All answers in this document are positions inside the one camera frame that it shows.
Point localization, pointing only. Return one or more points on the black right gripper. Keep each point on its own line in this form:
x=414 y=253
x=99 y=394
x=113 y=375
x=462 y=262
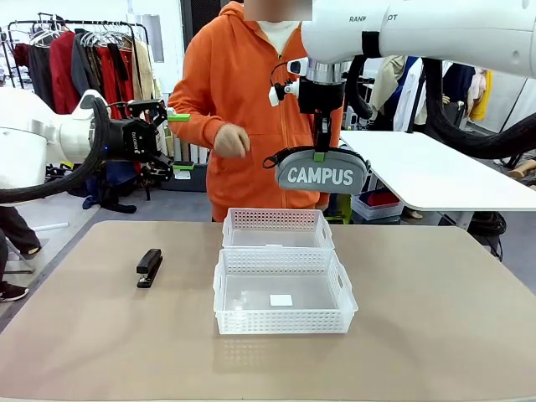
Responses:
x=322 y=96

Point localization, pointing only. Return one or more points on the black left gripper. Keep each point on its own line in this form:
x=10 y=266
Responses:
x=125 y=140

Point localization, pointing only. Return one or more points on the grey CAMPUS pouch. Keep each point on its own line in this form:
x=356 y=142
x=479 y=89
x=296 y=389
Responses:
x=320 y=176

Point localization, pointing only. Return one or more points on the black stapler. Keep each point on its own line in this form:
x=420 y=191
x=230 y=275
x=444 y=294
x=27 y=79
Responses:
x=150 y=268

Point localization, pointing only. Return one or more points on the person's right forearm orange sleeve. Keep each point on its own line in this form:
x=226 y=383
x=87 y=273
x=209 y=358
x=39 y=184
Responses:
x=188 y=121

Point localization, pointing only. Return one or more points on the person's right hand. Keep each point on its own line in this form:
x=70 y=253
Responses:
x=231 y=141

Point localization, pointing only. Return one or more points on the grey plastic bin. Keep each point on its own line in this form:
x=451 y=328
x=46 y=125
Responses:
x=188 y=180

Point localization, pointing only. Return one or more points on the beige hanging garment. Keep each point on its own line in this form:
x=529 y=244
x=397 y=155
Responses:
x=144 y=71

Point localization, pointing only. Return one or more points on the long red hanging dress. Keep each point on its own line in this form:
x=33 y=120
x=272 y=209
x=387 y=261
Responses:
x=113 y=79

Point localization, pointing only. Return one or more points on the black clothing pile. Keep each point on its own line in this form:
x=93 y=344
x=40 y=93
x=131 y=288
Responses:
x=113 y=197

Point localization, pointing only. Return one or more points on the mannequin with beige jacket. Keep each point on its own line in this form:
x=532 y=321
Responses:
x=387 y=79

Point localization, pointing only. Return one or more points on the person in orange hoodie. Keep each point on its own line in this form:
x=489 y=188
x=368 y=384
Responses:
x=251 y=84

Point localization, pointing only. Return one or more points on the clear storage bin red contents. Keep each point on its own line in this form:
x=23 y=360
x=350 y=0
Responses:
x=377 y=205

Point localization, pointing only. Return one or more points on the white perforated plastic basket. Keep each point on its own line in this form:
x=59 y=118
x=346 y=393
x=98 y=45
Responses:
x=276 y=220
x=285 y=318

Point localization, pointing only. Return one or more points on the mannequin with white shirt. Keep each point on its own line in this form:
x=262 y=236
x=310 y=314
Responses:
x=412 y=96

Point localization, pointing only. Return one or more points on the grey hanging jacket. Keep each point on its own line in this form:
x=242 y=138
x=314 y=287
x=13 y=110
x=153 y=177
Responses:
x=84 y=63

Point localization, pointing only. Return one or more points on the white background table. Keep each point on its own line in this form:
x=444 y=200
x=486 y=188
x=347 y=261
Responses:
x=419 y=176

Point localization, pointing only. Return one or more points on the red hanging jacket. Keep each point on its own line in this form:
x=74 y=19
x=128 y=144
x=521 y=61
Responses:
x=63 y=75

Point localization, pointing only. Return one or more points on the mannequin with navy garment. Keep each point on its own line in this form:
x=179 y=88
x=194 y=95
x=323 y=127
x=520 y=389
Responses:
x=458 y=79

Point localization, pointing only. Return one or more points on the black metal clothes rack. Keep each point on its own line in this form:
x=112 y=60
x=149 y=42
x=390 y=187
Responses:
x=25 y=63

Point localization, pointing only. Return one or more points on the bystander dark trouser leg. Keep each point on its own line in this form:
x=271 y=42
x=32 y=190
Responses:
x=19 y=230

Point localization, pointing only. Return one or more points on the yellow hanging garment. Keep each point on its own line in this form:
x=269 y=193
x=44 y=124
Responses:
x=485 y=92

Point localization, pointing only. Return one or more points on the white square basket label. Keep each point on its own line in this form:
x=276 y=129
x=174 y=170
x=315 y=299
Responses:
x=281 y=300

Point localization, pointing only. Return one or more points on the beige mannequin limb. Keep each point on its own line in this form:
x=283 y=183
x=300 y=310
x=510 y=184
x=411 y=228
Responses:
x=523 y=169

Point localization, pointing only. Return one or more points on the bystander dark shoe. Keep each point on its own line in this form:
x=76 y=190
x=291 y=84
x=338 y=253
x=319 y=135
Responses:
x=12 y=292

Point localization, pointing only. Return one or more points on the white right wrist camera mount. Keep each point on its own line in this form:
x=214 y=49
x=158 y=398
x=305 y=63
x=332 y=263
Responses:
x=285 y=90

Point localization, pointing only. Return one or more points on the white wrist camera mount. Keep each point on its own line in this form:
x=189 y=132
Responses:
x=90 y=104
x=285 y=90

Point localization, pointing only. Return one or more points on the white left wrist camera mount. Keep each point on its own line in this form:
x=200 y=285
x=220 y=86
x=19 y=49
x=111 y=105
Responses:
x=90 y=104

